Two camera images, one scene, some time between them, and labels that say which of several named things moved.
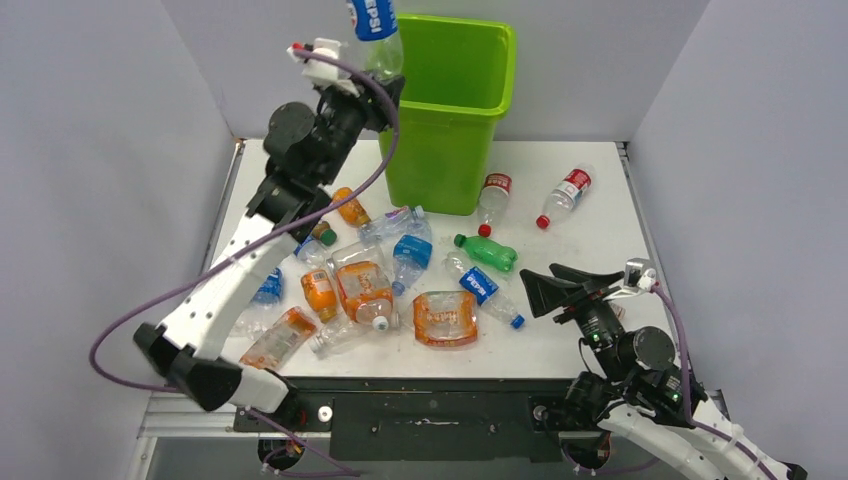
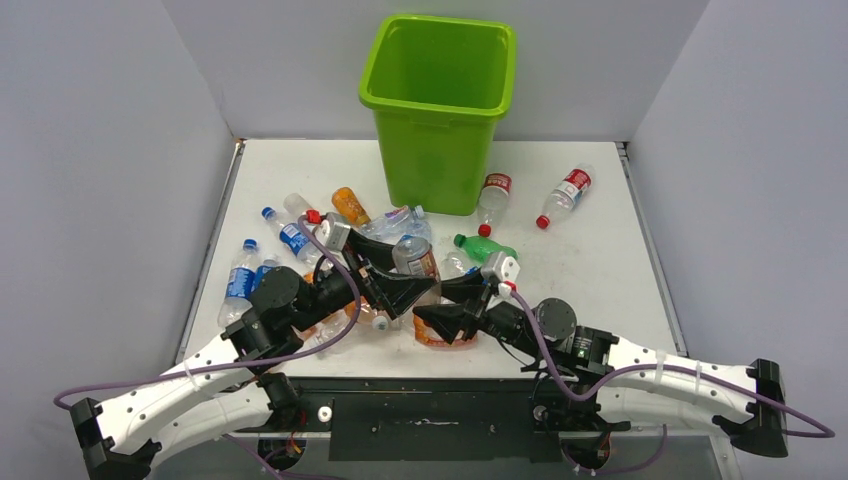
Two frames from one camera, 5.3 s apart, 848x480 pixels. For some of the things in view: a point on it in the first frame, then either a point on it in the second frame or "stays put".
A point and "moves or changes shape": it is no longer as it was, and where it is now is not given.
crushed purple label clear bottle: (398, 222) stays put
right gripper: (544, 292) -> (448, 318)
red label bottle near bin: (493, 202) stays put
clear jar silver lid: (370, 251) moves or changes shape
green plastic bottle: (488, 251) stays put
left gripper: (365, 105) -> (394, 292)
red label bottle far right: (567, 195) stays put
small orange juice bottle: (352, 211) stays put
